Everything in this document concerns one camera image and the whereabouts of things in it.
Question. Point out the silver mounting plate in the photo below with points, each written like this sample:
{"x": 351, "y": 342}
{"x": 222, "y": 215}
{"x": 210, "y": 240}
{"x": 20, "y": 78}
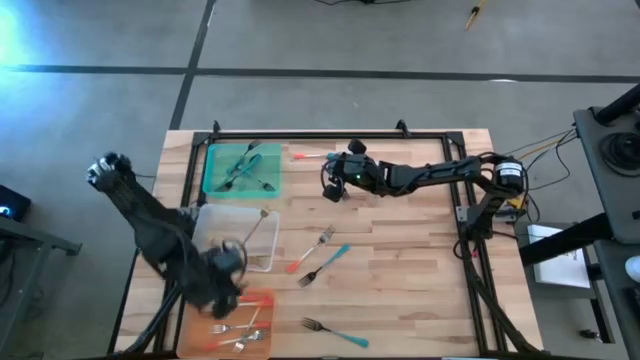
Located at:
{"x": 462, "y": 214}

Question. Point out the white insulated bottle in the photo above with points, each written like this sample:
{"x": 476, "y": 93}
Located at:
{"x": 634, "y": 270}

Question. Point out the black metal table frame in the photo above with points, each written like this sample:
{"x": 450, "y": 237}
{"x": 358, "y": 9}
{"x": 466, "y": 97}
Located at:
{"x": 325, "y": 135}

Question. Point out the grey metal table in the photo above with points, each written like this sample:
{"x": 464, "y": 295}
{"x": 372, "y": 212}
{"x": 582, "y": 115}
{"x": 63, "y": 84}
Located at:
{"x": 30, "y": 235}

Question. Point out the yellow plug connector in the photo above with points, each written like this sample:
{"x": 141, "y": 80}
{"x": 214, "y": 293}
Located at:
{"x": 517, "y": 203}

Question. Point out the white cardboard box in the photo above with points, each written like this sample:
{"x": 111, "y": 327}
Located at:
{"x": 560, "y": 265}

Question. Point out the black side table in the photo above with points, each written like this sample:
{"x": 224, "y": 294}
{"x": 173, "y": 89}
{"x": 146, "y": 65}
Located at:
{"x": 610, "y": 200}

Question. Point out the black electronics box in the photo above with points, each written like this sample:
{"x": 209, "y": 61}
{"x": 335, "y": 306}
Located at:
{"x": 12, "y": 200}

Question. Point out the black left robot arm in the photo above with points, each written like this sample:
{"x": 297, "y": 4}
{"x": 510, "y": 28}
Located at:
{"x": 150, "y": 220}

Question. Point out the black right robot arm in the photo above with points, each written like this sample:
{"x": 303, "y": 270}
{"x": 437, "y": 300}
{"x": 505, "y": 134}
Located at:
{"x": 440, "y": 172}

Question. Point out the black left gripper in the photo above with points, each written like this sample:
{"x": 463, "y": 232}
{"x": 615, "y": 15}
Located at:
{"x": 222, "y": 260}

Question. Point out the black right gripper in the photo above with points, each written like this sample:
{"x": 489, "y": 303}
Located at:
{"x": 350, "y": 172}

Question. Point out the small black item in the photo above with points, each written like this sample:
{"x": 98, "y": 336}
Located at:
{"x": 590, "y": 334}

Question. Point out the black metal beam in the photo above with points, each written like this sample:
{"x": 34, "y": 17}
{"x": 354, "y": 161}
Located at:
{"x": 565, "y": 240}

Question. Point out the teal plastic bin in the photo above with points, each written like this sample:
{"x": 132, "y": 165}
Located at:
{"x": 212, "y": 155}

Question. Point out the black frame clamp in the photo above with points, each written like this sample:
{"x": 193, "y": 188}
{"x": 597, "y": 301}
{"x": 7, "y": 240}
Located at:
{"x": 216, "y": 127}
{"x": 401, "y": 127}

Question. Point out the orange plastic bin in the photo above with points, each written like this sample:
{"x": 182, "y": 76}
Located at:
{"x": 200, "y": 335}

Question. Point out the clear plastic bin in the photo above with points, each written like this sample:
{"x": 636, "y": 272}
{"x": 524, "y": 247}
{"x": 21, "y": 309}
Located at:
{"x": 220, "y": 225}

